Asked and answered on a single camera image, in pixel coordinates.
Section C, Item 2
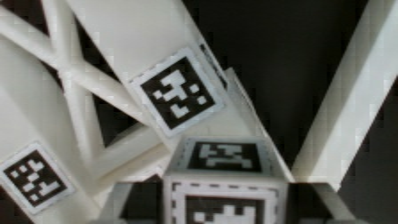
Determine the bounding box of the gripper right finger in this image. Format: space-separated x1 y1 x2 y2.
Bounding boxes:
312 183 369 224

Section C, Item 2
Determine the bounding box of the white tagged cube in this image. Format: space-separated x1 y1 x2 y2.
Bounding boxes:
163 136 287 224

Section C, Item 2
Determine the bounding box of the white chair back frame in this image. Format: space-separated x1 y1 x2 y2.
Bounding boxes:
0 0 291 224

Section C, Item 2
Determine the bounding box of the white right fence rail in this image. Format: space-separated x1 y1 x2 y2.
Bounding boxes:
291 0 398 189

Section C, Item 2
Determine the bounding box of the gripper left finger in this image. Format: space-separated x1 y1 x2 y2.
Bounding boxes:
88 183 133 224

